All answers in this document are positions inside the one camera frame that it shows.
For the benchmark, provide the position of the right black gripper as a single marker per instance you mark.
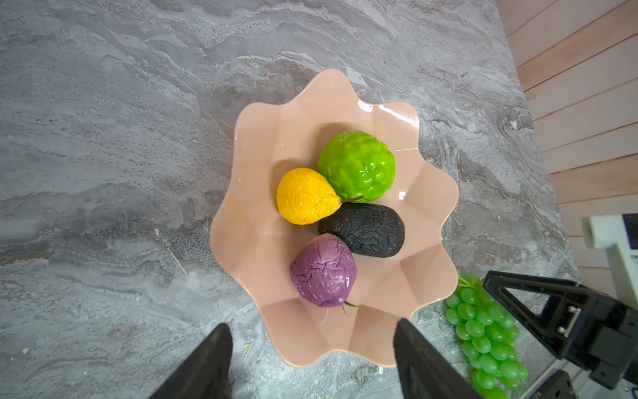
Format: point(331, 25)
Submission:
point(591, 330)

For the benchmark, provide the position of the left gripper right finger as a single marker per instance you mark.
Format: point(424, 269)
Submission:
point(423, 371)

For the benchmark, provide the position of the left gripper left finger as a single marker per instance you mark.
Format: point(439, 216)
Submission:
point(205, 373)

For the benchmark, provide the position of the green grape bunch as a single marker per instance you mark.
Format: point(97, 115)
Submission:
point(488, 335)

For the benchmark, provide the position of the purple fake fruit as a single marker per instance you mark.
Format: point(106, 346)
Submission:
point(324, 272)

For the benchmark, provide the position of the dark fake avocado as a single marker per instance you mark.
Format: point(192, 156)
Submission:
point(367, 229)

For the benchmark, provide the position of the yellow fake pear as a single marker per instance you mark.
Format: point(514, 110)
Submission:
point(304, 197)

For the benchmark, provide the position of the green custard apple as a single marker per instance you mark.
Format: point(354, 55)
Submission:
point(358, 166)

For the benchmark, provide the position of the pink wavy fruit bowl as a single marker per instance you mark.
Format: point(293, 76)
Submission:
point(255, 245)

